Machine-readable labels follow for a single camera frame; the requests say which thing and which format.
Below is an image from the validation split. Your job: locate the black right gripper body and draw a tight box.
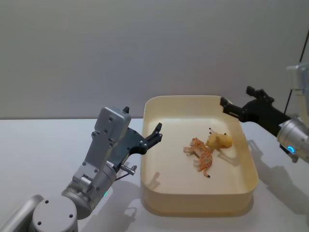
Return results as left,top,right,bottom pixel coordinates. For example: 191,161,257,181
238,99,293,139

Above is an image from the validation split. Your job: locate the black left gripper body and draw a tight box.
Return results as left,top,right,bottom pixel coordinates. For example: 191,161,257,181
111,126,148,171

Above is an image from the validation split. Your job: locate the yellow animal toy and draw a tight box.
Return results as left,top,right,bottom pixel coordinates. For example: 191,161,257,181
205,127,234,152

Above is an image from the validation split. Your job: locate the cream plastic bin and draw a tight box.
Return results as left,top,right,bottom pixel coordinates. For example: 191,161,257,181
140,95,260,217

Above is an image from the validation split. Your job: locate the orange striped tiger toy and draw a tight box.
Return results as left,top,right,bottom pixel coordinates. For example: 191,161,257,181
183,137,214,180

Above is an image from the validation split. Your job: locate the thin cable with silver plug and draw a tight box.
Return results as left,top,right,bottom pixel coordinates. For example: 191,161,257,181
115,164,137,181

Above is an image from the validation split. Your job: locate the thin black hanging cable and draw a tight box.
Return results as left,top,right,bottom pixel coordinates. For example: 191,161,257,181
284,0,309,115

